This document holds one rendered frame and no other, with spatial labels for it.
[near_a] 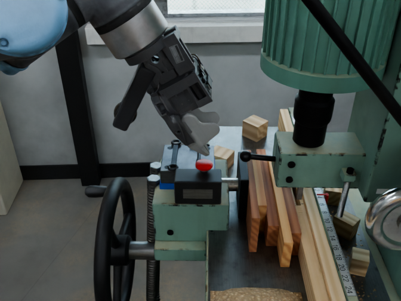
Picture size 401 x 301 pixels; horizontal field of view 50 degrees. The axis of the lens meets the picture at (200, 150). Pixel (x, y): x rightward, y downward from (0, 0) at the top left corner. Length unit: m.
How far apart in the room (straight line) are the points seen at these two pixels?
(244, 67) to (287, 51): 1.53
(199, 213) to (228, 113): 1.49
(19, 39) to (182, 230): 0.49
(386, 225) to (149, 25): 0.44
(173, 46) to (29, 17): 0.25
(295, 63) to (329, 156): 0.19
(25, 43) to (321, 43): 0.34
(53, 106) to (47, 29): 1.85
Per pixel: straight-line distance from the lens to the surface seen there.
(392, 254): 0.90
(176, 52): 0.63
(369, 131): 0.72
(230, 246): 0.77
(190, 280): 1.88
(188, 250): 0.80
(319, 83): 0.59
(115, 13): 0.59
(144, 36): 0.60
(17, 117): 2.36
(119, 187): 0.83
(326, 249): 0.72
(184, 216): 0.77
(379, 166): 0.70
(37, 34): 0.43
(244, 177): 0.76
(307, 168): 0.72
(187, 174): 0.74
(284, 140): 0.73
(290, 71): 0.59
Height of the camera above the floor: 1.45
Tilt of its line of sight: 34 degrees down
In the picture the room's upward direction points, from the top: straight up
